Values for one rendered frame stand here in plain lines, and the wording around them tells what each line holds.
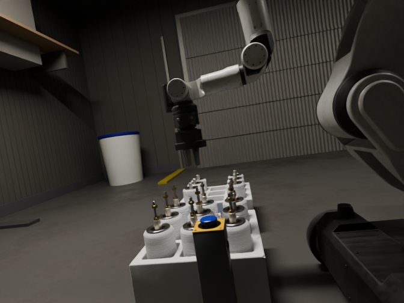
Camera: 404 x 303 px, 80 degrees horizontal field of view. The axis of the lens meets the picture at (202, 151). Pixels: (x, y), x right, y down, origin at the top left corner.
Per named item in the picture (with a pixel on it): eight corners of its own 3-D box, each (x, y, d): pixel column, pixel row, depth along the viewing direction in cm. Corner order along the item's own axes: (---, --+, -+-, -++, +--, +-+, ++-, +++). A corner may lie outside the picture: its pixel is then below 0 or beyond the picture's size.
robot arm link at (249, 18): (279, 71, 83) (263, 6, 82) (284, 60, 70) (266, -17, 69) (246, 80, 85) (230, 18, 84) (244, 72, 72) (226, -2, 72)
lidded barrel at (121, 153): (152, 175, 394) (145, 131, 389) (137, 184, 334) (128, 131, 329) (118, 180, 403) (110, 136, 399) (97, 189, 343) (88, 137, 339)
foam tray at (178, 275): (260, 250, 104) (254, 209, 103) (273, 320, 66) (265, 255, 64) (172, 256, 110) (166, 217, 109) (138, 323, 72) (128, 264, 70)
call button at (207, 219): (219, 222, 58) (217, 214, 58) (217, 229, 54) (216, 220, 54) (202, 223, 58) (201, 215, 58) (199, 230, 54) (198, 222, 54)
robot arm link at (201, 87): (180, 104, 90) (214, 95, 87) (172, 101, 81) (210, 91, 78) (176, 87, 90) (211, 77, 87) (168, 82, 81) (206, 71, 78)
